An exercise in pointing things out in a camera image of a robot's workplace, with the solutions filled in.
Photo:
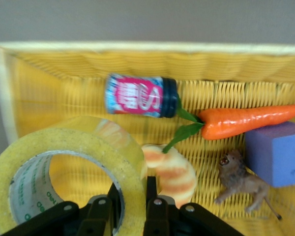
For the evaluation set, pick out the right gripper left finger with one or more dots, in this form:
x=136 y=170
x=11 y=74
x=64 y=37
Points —
x=93 y=218

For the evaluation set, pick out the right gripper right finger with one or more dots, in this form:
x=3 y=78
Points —
x=162 y=218

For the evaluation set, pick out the yellow tape roll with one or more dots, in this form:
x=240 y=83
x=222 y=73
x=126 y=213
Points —
x=71 y=140

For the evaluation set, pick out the toy croissant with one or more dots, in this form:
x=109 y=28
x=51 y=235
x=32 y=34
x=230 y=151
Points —
x=177 y=177

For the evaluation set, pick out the brown toy lion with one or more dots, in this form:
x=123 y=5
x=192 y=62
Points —
x=238 y=179

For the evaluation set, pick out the orange toy carrot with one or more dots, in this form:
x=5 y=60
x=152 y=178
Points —
x=241 y=120

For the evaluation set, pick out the small pink label bottle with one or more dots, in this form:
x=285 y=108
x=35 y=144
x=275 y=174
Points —
x=132 y=96

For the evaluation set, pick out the yellow wicker basket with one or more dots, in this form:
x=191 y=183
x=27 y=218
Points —
x=64 y=93

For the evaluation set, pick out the purple foam block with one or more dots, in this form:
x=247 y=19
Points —
x=280 y=157

